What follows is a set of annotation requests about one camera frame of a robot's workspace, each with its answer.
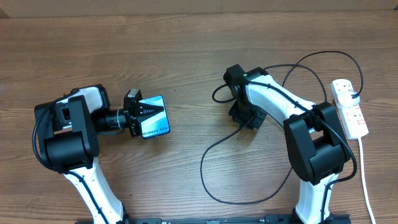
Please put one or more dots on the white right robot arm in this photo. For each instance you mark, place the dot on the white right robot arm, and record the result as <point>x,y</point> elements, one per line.
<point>316,145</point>

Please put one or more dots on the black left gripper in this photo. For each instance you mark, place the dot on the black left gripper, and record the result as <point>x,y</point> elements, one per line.
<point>133,111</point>

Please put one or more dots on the Samsung Galaxy smartphone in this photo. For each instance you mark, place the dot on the Samsung Galaxy smartphone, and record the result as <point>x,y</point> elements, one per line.
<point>153,126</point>

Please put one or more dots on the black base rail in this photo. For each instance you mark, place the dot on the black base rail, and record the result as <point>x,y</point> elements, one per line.
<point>217,220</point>

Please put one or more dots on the white power strip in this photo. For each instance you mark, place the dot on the white power strip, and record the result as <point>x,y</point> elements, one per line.
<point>351,117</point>

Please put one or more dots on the white charger plug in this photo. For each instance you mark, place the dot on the white charger plug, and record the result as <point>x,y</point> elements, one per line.
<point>346,99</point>

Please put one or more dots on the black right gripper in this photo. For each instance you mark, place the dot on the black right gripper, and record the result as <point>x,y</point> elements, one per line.
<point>257,121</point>

